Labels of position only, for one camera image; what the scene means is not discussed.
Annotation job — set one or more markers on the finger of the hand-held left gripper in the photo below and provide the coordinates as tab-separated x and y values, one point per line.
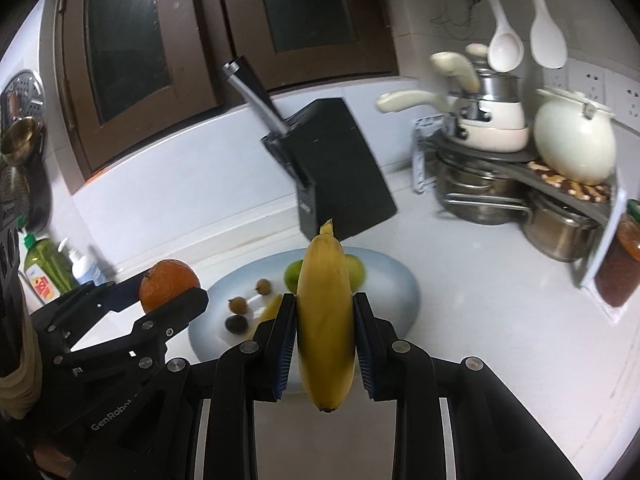
175	307
122	295

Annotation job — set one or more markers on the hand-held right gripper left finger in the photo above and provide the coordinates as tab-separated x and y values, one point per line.
286	345

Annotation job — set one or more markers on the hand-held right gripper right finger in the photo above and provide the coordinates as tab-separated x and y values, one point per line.
364	345

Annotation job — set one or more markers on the orange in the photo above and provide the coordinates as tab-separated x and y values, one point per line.
167	285

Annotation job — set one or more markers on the curved yellow banana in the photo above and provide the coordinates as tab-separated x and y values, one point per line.
271	307

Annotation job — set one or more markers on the straight yellow banana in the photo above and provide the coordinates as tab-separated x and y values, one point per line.
325	320

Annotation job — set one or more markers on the dark cherry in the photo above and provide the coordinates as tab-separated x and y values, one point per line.
236	324

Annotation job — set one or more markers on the light blue oval plate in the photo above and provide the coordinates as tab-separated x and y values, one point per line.
390	290

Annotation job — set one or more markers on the person's left hand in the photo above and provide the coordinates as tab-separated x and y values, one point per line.
52	461

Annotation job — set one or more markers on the white blue pump bottle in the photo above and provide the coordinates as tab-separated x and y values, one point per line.
85	267

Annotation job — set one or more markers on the green dish soap bottle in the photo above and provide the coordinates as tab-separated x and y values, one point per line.
47	265

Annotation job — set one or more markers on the round mesh strainer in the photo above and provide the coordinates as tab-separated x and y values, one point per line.
12	185

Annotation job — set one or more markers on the black knife block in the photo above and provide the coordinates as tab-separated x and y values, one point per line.
340	175

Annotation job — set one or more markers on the copper ladle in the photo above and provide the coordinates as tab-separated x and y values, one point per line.
20	137

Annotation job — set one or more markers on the perforated steel steamer plate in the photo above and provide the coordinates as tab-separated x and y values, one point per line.
22	87

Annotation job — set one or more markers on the cream frying pan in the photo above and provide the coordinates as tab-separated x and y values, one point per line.
495	139

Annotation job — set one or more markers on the white folded paper towel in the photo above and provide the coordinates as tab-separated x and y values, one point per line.
615	312

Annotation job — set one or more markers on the wooden trivet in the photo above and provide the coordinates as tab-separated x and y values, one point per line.
575	189

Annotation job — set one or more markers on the white grey pot rack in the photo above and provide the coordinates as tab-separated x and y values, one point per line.
605	240

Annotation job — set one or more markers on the glass jar green lid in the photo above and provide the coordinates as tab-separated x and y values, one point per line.
622	265

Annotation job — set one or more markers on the cream lidded round pot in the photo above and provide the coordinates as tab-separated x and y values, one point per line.
575	140

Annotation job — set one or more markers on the white rice spoon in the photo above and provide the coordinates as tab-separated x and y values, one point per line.
547	42

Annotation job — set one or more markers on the white wall socket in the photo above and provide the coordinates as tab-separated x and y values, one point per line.
580	80
625	97

